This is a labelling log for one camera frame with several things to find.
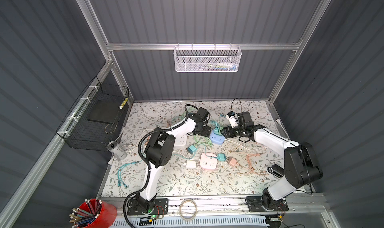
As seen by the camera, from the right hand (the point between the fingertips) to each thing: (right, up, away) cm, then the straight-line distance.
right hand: (228, 130), depth 92 cm
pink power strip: (-13, -17, -6) cm, 22 cm away
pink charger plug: (+1, -17, -5) cm, 18 cm away
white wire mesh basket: (-11, +57, +31) cm, 66 cm away
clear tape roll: (-24, -37, -19) cm, 48 cm away
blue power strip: (-7, -6, +4) cm, 10 cm away
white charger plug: (-23, -19, -7) cm, 30 cm away
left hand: (-14, -1, +5) cm, 15 cm away
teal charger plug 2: (-5, -15, -4) cm, 17 cm away
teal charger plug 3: (-23, -11, -1) cm, 25 cm away
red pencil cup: (-64, -40, -20) cm, 77 cm away
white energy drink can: (-65, -8, -12) cm, 66 cm away
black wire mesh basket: (-69, +9, -20) cm, 72 cm away
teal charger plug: (-7, 0, +2) cm, 7 cm away
